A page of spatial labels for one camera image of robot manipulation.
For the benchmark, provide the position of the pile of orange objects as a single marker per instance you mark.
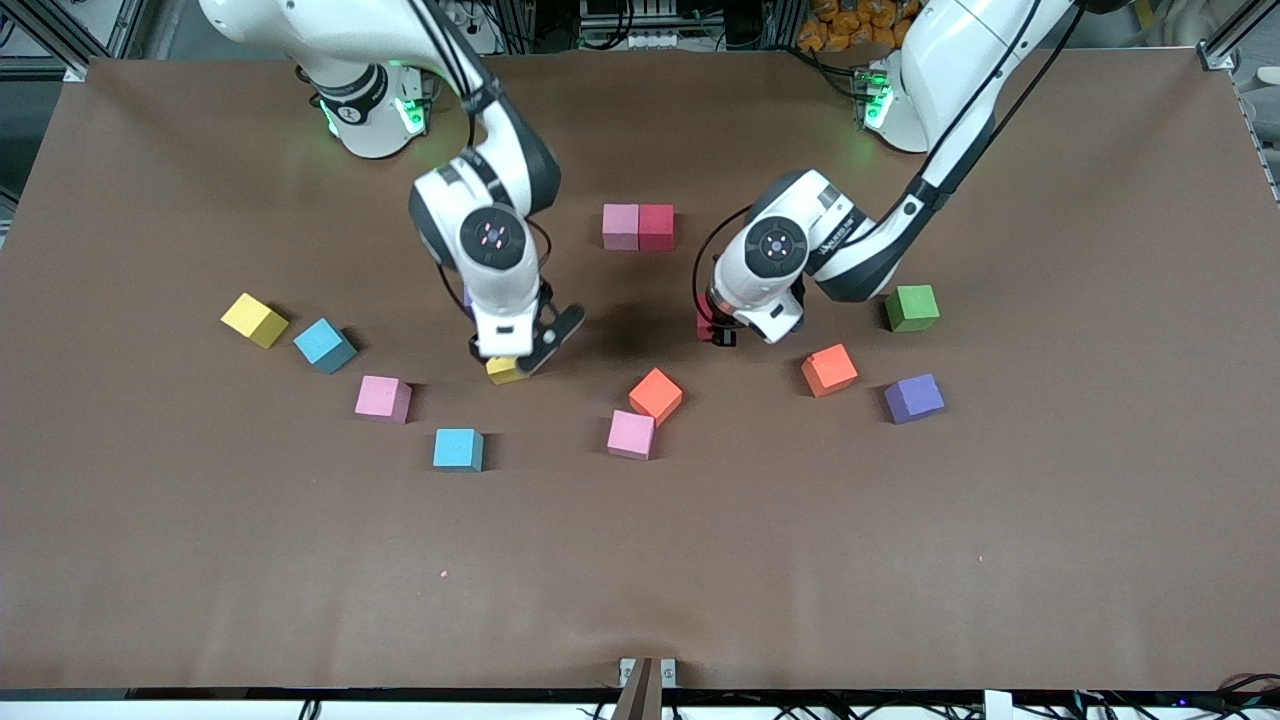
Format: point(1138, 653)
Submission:
point(850, 20)

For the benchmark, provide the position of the crimson foam cube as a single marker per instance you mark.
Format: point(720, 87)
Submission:
point(704, 325)
point(657, 226)

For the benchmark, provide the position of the metal table side rail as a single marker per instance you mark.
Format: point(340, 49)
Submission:
point(1262, 140)

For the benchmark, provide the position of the orange foam cube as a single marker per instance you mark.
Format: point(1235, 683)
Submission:
point(655, 393)

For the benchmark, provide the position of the aluminium frame profile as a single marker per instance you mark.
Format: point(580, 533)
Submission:
point(1235, 35)
point(60, 45)

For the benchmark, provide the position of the white rack device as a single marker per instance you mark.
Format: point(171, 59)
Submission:
point(630, 25)

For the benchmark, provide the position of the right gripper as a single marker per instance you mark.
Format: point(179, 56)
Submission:
point(473, 347)

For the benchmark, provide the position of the blue foam cube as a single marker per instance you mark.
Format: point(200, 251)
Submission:
point(322, 343)
point(456, 448)

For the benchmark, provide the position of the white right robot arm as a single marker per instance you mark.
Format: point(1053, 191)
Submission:
point(500, 150)

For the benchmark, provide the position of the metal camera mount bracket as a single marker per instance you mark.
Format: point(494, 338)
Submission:
point(646, 685)

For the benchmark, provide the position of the pink foam cube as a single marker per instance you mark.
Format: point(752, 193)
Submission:
point(630, 433)
point(380, 397)
point(620, 225)

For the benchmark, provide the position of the yellow foam cube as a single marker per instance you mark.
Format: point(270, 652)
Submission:
point(503, 372)
point(252, 318)

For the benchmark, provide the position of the orange foam cube notched corner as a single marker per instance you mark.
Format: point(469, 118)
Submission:
point(828, 368)

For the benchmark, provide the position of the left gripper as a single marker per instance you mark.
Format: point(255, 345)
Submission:
point(719, 331)

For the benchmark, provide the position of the white table frame rail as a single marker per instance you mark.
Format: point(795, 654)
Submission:
point(200, 708)

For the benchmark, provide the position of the green foam cube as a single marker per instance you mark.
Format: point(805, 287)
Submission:
point(912, 305)

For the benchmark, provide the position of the brown table cover sheet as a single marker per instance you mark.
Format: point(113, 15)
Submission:
point(300, 560)

